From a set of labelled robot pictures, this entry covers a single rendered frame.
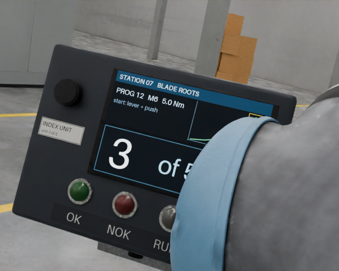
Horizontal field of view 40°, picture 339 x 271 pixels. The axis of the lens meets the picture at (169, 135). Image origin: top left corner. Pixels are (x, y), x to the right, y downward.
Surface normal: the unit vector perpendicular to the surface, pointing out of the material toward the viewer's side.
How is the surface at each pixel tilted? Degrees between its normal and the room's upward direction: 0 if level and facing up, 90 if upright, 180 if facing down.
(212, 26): 90
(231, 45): 90
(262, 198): 53
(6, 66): 90
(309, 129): 43
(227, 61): 90
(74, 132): 75
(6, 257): 0
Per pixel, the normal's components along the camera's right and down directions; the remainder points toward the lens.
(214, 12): -0.66, 0.06
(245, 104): -0.22, -0.07
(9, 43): 0.73, 0.29
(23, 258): 0.18, -0.95
